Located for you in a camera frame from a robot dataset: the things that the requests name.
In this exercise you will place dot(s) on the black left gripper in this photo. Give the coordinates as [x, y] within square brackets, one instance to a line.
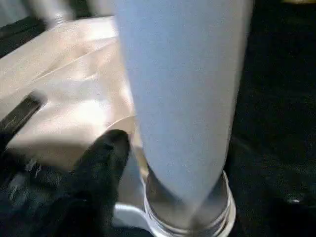
[11, 155]

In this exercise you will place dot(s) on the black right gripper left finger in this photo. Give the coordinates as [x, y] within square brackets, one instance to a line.
[91, 192]

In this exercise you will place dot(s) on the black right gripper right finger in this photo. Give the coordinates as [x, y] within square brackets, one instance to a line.
[284, 217]

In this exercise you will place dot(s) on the white plastic table top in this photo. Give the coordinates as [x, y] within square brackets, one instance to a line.
[74, 86]

